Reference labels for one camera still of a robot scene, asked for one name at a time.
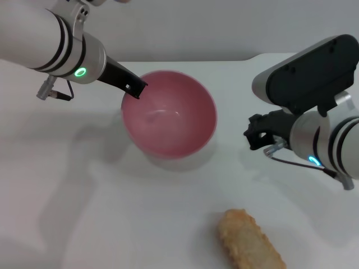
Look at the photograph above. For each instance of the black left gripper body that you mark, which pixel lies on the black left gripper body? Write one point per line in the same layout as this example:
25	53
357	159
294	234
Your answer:
115	74

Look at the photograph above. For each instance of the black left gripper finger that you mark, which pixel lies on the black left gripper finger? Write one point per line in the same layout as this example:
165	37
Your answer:
136	87

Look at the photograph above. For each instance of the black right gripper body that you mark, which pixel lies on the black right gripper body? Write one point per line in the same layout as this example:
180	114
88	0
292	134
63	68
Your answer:
280	126

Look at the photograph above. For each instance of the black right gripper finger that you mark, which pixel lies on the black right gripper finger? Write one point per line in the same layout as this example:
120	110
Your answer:
259	120
256	138

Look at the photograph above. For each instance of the pink plastic bowl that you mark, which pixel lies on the pink plastic bowl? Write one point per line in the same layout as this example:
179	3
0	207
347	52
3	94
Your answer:
171	120

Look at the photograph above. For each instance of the striped orange bread loaf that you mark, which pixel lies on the striped orange bread loaf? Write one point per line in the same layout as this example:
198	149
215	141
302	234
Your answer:
249	241

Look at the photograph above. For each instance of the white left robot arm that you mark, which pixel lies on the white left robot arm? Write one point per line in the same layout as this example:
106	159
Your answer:
42	36

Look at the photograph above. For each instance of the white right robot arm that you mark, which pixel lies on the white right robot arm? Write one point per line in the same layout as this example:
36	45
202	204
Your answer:
322	84

